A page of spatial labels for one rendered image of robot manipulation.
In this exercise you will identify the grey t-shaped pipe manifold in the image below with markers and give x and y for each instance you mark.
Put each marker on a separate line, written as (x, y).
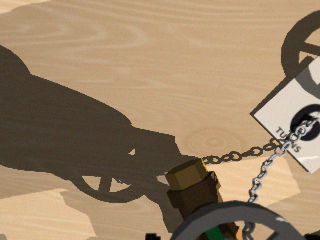
(195, 192)

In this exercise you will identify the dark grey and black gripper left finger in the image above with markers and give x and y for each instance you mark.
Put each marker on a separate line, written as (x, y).
(152, 236)

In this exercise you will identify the white square tag on silver chain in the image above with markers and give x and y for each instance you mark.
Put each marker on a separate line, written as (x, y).
(293, 116)

